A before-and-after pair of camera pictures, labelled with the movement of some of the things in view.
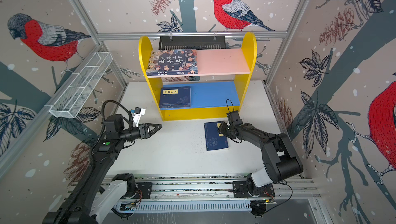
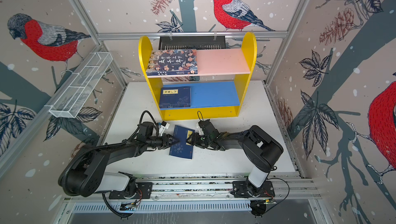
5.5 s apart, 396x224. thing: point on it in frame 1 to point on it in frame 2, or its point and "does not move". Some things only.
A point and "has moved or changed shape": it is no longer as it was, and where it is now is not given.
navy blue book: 175,95 does not move
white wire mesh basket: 81,84 does not move
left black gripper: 144,127 to 166,141
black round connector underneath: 258,207 does not move
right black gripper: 223,125 to 196,139
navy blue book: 213,141 has moved or changed shape
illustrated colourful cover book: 168,62 does not move
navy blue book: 164,106 does not move
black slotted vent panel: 176,43 does not move
